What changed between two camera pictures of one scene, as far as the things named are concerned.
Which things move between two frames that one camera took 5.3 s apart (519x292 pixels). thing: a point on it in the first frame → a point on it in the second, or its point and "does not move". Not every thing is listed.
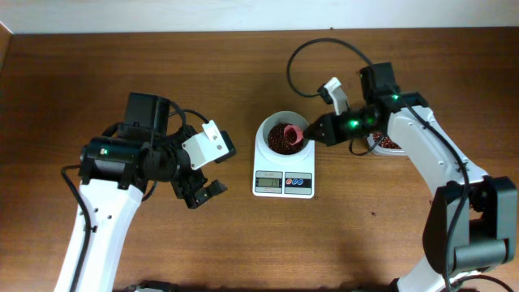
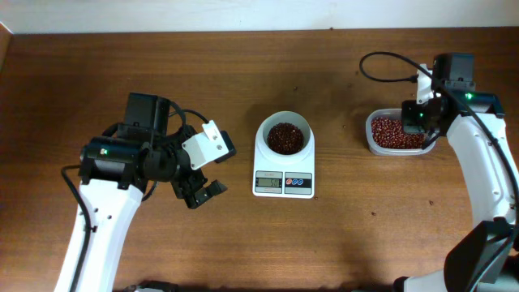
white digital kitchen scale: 276,179 does not move
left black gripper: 185,191 does not move
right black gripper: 332,135 → 409,125
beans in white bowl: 277,142 does not move
